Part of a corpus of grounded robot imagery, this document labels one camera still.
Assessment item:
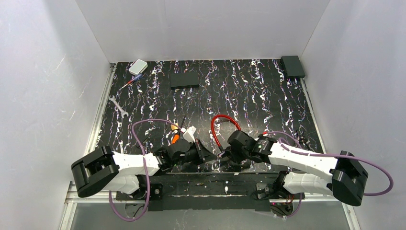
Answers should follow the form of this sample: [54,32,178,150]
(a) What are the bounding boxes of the red cable lock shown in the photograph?
[210,114,242,153]

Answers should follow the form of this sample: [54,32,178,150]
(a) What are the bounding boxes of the brass padlock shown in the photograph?
[170,125,179,131]

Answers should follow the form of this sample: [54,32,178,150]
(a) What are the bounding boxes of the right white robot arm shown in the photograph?
[220,130,368,207]

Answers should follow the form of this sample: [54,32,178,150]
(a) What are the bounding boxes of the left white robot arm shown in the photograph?
[71,139,216,198]

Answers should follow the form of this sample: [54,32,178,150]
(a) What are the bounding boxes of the black bit holder strip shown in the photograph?
[140,134,156,148]

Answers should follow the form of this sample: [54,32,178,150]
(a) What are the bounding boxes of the small silver wrench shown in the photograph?
[119,143,125,154]

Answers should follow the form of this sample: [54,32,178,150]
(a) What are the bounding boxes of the black flat box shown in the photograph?
[169,72,200,90]

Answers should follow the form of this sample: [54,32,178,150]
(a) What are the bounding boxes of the small red blue screwdriver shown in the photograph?
[120,73,143,90]

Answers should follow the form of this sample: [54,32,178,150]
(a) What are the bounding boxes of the black corner box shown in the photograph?
[281,56,305,79]

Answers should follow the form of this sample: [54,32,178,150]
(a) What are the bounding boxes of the white rectangular box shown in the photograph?
[128,59,148,75]

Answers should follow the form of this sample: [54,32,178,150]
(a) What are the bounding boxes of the orange handled screwdriver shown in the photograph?
[171,116,186,144]

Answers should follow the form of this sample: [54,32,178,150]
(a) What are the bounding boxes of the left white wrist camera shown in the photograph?
[181,126,196,142]

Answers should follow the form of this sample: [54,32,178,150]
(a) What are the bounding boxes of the black base frame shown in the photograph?
[65,171,353,213]

